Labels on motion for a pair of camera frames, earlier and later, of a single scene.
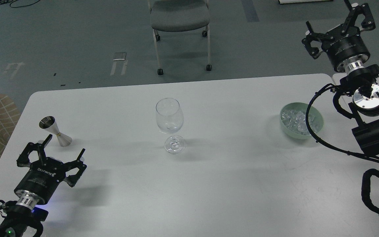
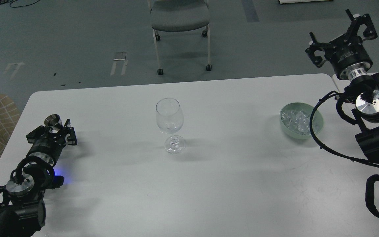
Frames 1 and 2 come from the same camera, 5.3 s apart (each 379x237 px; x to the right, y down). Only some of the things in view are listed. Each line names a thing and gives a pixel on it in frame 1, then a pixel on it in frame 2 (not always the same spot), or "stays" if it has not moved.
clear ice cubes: [295, 120] stays
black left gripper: [44, 175] -> [47, 146]
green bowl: [292, 117] stays
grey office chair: [175, 15] stays
